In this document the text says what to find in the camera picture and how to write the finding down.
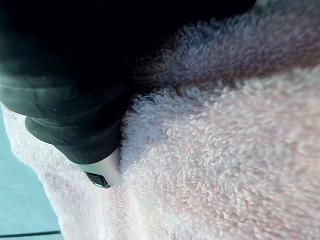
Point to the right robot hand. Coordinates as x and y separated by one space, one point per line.
62 62

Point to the pink terry towel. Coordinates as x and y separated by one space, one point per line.
212 150

